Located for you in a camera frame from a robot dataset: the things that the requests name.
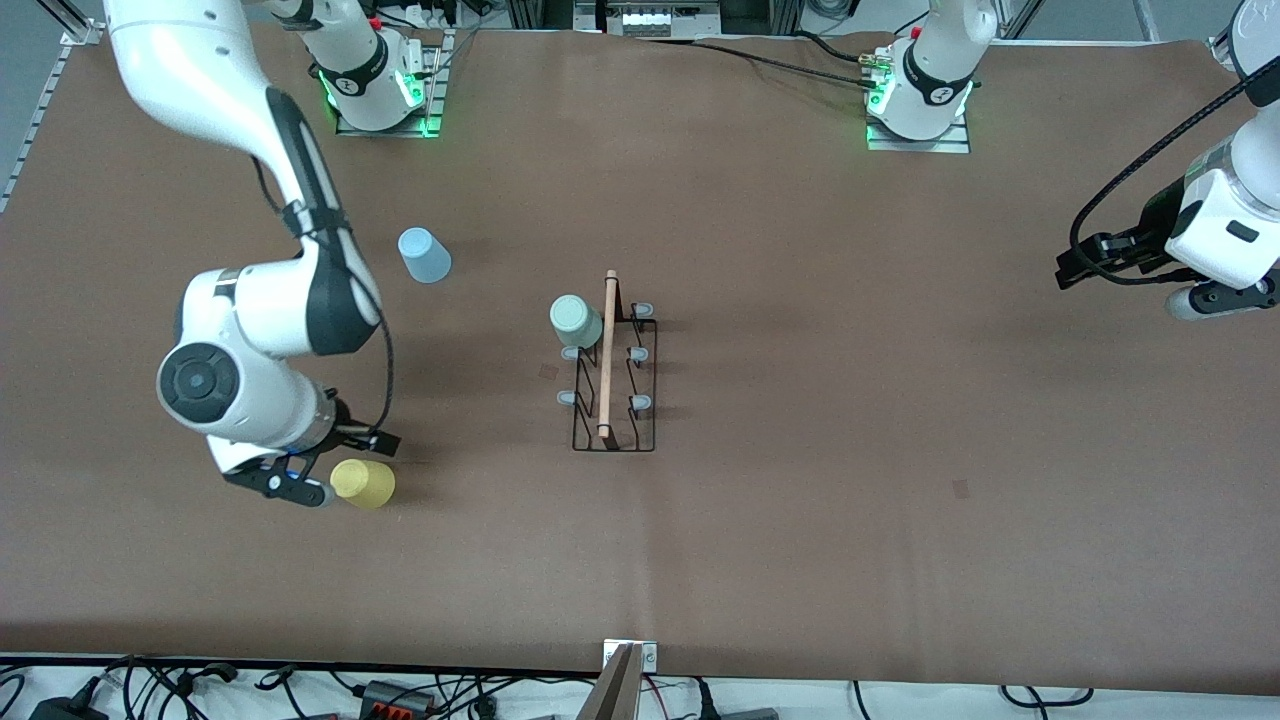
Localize yellow plastic cup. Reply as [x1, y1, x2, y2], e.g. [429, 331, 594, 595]
[330, 458, 397, 512]

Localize pale green plastic cup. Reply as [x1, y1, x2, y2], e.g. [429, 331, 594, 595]
[549, 294, 605, 350]

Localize black wire cup holder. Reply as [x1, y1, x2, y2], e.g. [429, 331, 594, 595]
[557, 269, 659, 453]

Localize light blue plastic cup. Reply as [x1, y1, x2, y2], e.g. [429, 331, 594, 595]
[398, 227, 453, 285]

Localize black box orange connectors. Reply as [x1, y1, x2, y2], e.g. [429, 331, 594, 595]
[358, 680, 438, 717]

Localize black power adapter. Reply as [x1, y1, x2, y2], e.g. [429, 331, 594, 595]
[28, 693, 109, 720]

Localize brown table mat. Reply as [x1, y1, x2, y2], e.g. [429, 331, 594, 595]
[0, 20, 1280, 693]

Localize white power strip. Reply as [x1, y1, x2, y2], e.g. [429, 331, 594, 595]
[400, 0, 471, 31]

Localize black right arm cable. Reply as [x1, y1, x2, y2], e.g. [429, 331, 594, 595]
[250, 155, 394, 441]

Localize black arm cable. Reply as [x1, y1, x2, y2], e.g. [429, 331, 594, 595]
[1068, 80, 1280, 288]
[250, 155, 394, 441]

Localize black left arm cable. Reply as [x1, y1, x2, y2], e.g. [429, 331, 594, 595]
[1068, 80, 1280, 288]

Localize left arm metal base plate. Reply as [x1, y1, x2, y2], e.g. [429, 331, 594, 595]
[865, 108, 972, 154]

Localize short black table cable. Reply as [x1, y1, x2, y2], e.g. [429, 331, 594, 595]
[795, 30, 871, 66]

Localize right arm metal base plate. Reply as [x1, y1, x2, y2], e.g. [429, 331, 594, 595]
[335, 30, 447, 139]

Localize small metal bracket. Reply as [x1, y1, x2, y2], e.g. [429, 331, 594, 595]
[603, 640, 659, 673]

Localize wooden post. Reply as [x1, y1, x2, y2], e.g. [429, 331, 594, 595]
[578, 643, 644, 720]

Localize long black table cable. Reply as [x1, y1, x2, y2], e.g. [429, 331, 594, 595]
[640, 35, 876, 91]

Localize aluminium frame rail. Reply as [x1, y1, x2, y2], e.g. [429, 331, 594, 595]
[0, 28, 81, 213]

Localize looped black floor cable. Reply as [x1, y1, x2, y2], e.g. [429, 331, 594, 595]
[1000, 684, 1093, 709]

